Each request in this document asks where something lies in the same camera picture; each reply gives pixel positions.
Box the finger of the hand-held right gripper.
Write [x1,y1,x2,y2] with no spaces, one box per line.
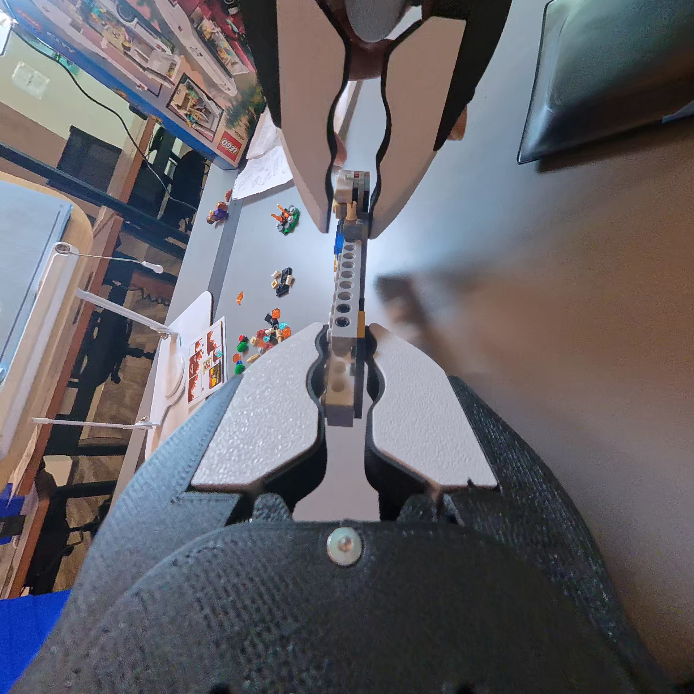
[275,0,349,235]
[369,15,468,240]

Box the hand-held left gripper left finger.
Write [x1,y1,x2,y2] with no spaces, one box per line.
[190,321,329,506]

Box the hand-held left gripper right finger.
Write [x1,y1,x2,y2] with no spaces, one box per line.
[364,322,500,506]

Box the grey lego model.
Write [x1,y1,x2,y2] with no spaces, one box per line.
[324,169,372,429]

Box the blue storage bin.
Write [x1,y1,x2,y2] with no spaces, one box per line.
[0,590,71,694]

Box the pile of small lego pieces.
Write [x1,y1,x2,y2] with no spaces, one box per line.
[232,307,294,376]

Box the lego campfire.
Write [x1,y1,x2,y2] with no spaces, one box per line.
[270,203,301,235]

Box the lego set box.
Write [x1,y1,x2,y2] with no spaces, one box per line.
[11,0,266,168]

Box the lego instruction booklet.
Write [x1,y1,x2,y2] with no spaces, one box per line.
[0,179,74,375]

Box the person's right hand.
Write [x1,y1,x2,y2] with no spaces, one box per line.
[332,33,395,170]

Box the sticker sheet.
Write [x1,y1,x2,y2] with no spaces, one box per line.
[187,316,226,404]

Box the white printed paper bag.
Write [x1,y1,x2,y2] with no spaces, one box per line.
[232,108,296,200]

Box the white book stand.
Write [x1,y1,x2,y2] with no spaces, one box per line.
[31,242,216,462]

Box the black leather pad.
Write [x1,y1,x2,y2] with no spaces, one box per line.
[517,0,694,165]

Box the black office chair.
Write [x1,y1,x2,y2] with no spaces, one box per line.
[146,127,209,231]

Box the black cable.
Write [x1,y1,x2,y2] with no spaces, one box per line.
[0,22,198,209]

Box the wall outlet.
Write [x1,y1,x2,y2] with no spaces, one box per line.
[12,61,51,99]

